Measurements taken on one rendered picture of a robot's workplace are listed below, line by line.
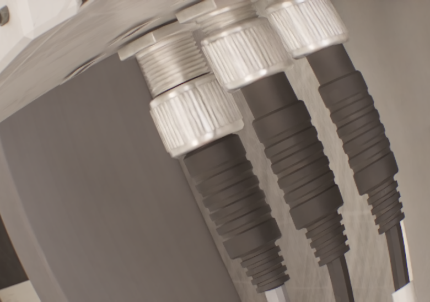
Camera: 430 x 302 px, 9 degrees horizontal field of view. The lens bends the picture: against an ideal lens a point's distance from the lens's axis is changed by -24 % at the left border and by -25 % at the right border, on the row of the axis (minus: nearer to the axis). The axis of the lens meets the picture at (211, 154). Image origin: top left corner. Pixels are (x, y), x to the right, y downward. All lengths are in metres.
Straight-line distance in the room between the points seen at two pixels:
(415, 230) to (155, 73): 0.07
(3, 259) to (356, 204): 0.95
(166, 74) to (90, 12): 0.14
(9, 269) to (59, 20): 1.14
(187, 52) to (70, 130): 0.10
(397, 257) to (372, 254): 0.09
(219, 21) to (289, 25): 0.04
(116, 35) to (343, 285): 0.07
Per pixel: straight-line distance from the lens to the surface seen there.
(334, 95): 0.59
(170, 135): 0.65
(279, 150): 0.62
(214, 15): 0.62
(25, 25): 0.48
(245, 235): 0.65
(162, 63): 0.65
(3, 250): 1.62
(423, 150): 0.64
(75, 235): 0.75
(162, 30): 0.65
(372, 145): 0.59
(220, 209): 0.65
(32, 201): 0.75
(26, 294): 1.61
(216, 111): 0.65
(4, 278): 1.62
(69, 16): 0.48
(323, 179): 0.62
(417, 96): 0.63
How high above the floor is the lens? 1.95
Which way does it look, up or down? 42 degrees down
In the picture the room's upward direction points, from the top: 3 degrees counter-clockwise
